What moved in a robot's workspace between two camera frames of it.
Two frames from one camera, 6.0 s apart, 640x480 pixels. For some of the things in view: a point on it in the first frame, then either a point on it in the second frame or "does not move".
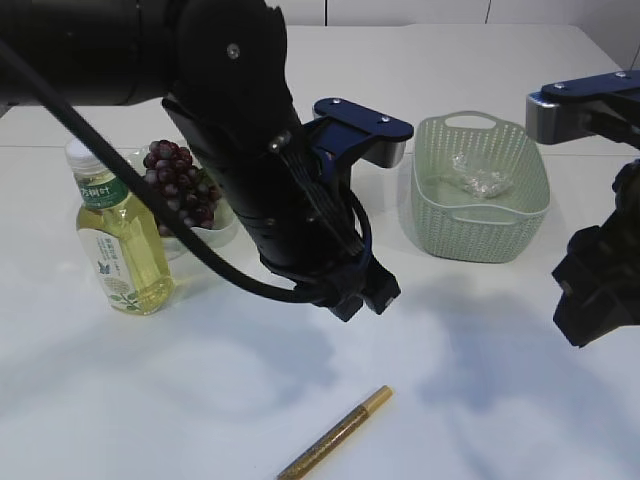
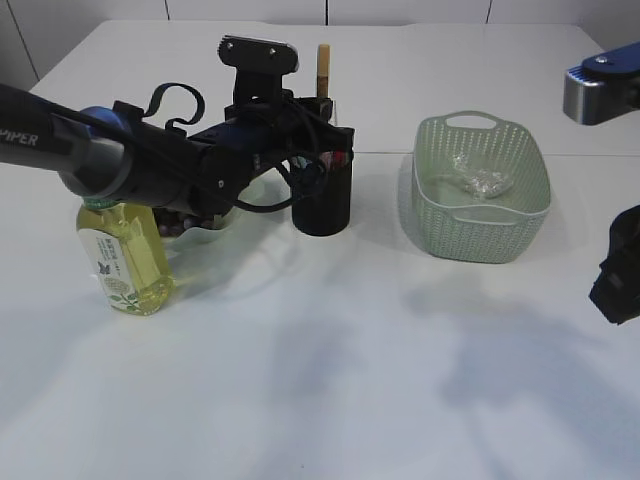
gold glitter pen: [336, 427] to [323, 53]
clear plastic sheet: [481, 182] does not move
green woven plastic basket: [451, 222] does not move
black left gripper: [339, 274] to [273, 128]
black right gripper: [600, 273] to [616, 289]
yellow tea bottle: [121, 235] does not move
